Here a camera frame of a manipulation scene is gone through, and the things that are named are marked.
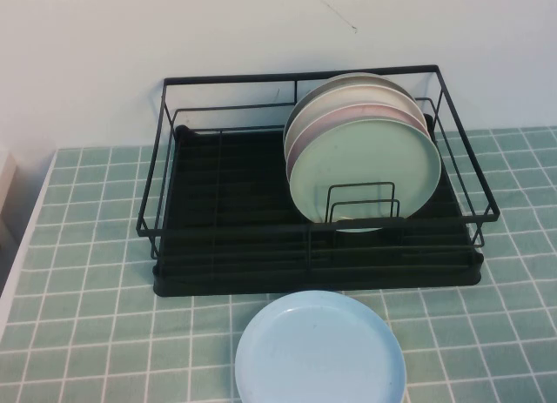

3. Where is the green round plate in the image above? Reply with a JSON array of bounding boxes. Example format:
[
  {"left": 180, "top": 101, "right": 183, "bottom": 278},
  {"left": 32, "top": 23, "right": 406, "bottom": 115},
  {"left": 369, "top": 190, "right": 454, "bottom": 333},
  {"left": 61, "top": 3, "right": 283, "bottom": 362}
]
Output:
[{"left": 287, "top": 118, "right": 443, "bottom": 235}]

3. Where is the pink round plate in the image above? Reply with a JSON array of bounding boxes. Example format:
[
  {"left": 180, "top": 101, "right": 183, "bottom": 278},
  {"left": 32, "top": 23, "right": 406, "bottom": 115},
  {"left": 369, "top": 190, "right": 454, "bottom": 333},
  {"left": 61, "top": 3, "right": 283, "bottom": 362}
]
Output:
[{"left": 285, "top": 103, "right": 430, "bottom": 170}]

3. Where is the cream round plate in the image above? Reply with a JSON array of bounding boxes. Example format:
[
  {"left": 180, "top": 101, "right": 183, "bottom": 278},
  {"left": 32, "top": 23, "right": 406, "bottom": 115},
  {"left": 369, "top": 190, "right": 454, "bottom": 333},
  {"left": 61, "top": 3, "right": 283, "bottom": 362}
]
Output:
[{"left": 282, "top": 84, "right": 426, "bottom": 157}]

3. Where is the grey round plate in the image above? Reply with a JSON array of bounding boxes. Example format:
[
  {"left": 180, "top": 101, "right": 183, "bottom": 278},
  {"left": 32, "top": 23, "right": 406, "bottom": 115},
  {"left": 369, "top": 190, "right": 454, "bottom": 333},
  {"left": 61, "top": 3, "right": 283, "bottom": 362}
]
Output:
[{"left": 285, "top": 72, "right": 421, "bottom": 130}]

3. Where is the light blue round plate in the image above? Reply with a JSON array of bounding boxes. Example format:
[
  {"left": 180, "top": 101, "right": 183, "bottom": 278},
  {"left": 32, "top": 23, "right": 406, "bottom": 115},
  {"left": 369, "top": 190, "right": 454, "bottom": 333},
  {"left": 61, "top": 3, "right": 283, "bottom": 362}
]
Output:
[{"left": 234, "top": 289, "right": 408, "bottom": 403}]

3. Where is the green checkered tablecloth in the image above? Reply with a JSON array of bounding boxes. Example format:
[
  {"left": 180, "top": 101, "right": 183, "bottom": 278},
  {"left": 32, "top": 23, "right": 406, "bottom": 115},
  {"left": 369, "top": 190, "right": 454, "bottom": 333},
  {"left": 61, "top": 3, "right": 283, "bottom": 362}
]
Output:
[{"left": 0, "top": 126, "right": 557, "bottom": 403}]

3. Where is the beige furniture edge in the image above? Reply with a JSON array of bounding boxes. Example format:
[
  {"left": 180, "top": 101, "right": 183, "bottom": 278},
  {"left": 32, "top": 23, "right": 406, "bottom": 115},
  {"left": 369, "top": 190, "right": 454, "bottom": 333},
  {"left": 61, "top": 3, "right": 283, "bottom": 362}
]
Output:
[{"left": 0, "top": 152, "right": 18, "bottom": 224}]

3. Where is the black wire dish rack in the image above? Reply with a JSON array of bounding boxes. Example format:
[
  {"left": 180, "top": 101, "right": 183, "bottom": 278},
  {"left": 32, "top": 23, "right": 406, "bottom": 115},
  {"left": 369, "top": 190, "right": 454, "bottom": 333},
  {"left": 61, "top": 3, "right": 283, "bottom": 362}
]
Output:
[{"left": 136, "top": 64, "right": 500, "bottom": 261}]

